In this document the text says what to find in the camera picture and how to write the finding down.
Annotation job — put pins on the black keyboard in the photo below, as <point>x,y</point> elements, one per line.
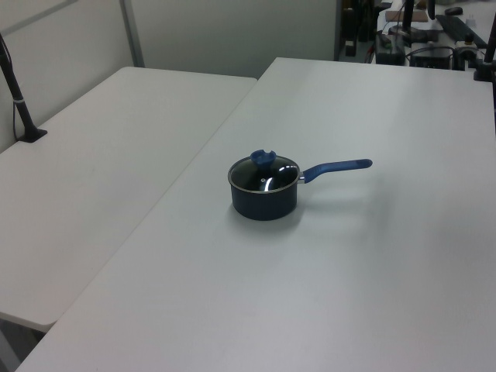
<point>461,26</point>

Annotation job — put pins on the grey partition frame post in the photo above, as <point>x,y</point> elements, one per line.
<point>132,33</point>

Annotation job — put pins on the black computer mouse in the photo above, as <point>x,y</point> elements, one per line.
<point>453,11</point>

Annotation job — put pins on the dark blue saucepan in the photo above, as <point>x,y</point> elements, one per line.
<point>267,203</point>

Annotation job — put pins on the black camera stand pole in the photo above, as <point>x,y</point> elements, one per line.
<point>17,100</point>

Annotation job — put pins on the black monitor stand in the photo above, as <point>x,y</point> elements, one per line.
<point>407,23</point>

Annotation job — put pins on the black electronics box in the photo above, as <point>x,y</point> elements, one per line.
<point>430,58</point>

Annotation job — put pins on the glass lid with blue knob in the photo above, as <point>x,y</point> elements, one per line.
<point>263,174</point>

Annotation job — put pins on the black clamp mounted pole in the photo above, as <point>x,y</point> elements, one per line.
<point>489,46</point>

